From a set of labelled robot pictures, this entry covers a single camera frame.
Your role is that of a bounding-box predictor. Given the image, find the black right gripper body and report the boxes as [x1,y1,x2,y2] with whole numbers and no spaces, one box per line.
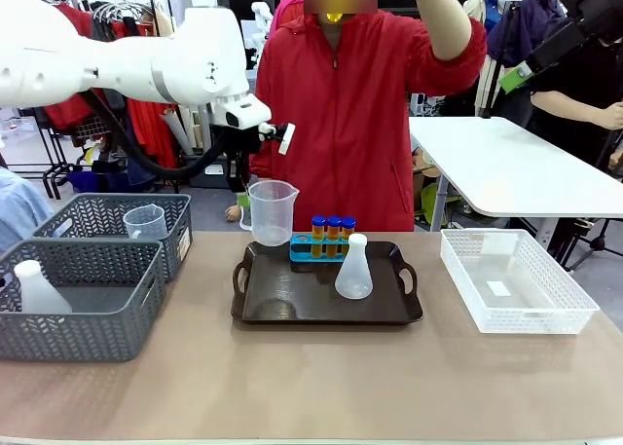
[559,0,623,48]

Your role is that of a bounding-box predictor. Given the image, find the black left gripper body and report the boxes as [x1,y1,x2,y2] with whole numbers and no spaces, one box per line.
[224,126,263,194]

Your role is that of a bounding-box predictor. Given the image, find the clear plastic measuring beaker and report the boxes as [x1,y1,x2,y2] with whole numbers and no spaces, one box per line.
[238,179,301,248]
[123,204,169,241]

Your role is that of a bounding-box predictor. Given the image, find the orange tube with blue cap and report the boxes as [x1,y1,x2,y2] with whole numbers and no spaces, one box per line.
[311,214,327,259]
[325,214,343,259]
[340,215,358,257]

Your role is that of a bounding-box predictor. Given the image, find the white plastic conical flask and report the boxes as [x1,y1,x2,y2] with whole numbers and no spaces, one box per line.
[13,259,74,315]
[333,233,375,301]

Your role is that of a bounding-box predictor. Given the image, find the person's left forearm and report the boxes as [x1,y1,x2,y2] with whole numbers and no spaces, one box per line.
[412,0,474,62]

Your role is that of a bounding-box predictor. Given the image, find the black stand with device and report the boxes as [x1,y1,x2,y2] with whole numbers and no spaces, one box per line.
[479,0,525,120]

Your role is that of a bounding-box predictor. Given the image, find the dark grey storage bin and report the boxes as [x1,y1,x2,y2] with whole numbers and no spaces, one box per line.
[184,152,230,190]

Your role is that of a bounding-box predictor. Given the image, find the person in black clothes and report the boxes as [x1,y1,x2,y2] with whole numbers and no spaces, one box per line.
[528,25,623,174]

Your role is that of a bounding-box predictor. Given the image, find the person in purple jacket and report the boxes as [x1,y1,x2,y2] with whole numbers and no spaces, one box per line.
[485,0,568,128]

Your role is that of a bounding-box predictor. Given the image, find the grey paper roll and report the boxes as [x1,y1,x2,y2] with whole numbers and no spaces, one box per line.
[160,106,195,156]

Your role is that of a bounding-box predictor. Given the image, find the person in beige coat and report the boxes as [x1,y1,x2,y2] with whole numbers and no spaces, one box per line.
[461,0,503,118]

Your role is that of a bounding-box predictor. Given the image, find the blue test tube rack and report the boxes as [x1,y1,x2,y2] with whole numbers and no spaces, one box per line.
[288,233,362,264]

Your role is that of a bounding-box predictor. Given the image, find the white folding table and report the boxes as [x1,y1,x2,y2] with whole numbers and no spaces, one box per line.
[408,115,623,233]

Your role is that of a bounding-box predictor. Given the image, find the long red hanging dress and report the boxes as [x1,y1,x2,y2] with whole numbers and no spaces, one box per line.
[110,16,179,171]

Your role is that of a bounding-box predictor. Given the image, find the dark brown serving tray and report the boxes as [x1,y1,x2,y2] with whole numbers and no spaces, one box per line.
[231,240,424,326]

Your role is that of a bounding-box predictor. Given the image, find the person in red jacket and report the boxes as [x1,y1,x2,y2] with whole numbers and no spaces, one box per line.
[249,8,489,234]

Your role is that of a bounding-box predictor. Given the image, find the grey basket with label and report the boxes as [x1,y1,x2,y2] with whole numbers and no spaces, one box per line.
[31,192,194,283]

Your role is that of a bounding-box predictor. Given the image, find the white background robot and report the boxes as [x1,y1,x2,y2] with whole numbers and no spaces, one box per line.
[249,0,275,29]

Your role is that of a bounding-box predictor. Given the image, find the green bag under table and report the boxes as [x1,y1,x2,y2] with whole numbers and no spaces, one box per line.
[420,181,461,225]

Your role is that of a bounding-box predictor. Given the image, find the beige hanging garment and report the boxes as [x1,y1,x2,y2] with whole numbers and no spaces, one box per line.
[152,7,176,38]

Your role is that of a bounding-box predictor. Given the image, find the mannequin with pink scarf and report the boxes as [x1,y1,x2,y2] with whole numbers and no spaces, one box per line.
[270,0,307,33]

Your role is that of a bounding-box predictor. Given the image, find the red hanging garments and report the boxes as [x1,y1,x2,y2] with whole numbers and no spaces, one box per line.
[32,1,111,133]

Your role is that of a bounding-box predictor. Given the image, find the grey plastic basket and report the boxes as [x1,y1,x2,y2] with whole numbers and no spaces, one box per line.
[0,238,167,363]

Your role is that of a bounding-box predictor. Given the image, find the light blue cloth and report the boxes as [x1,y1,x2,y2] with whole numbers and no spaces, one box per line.
[0,166,55,254]

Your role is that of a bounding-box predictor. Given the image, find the white plastic mesh basket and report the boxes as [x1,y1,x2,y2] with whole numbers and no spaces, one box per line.
[440,228,602,336]

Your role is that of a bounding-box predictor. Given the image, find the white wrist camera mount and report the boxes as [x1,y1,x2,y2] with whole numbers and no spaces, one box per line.
[257,122,297,156]

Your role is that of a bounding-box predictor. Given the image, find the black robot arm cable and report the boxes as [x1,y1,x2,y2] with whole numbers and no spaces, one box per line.
[79,89,231,181]

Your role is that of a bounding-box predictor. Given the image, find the black camera tripod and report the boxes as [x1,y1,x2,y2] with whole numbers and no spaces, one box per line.
[559,217,623,272]

